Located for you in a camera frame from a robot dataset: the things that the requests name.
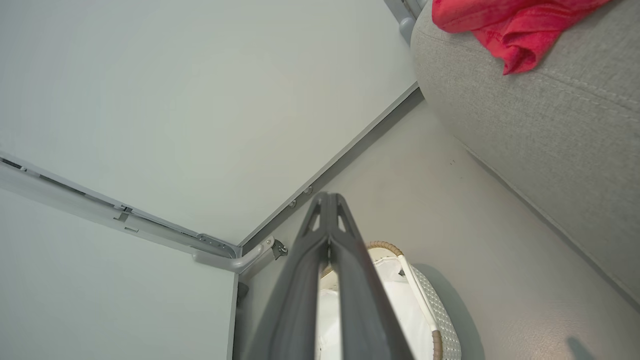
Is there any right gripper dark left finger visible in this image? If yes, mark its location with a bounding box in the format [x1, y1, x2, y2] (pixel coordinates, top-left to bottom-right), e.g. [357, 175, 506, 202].
[244, 192, 331, 360]

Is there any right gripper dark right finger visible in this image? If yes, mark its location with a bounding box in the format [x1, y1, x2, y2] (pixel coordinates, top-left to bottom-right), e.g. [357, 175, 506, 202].
[328, 192, 417, 360]

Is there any red garment with white collar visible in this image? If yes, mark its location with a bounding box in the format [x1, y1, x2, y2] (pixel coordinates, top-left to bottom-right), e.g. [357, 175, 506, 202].
[431, 0, 614, 76]

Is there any woven laundry basket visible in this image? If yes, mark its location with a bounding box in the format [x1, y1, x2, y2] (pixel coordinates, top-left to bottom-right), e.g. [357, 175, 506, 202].
[320, 240, 462, 360]

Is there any grey fabric sofa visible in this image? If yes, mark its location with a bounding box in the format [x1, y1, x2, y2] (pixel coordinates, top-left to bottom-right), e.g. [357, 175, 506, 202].
[410, 0, 640, 309]

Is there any grey curved frame pipe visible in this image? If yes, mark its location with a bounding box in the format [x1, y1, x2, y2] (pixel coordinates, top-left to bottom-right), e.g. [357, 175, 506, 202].
[191, 236, 277, 274]
[383, 0, 429, 47]

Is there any grey metal wall rail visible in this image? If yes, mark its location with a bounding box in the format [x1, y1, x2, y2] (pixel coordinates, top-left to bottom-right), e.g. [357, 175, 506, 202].
[0, 151, 242, 259]

